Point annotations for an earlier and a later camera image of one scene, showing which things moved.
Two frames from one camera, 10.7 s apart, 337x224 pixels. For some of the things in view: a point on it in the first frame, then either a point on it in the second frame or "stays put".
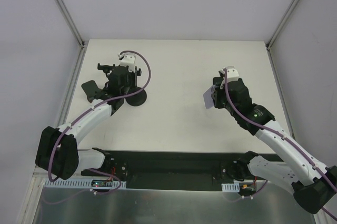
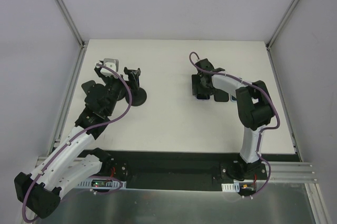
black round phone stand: (136, 99) stays put
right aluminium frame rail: (295, 1) stays put
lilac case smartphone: (208, 98) -> (202, 97)
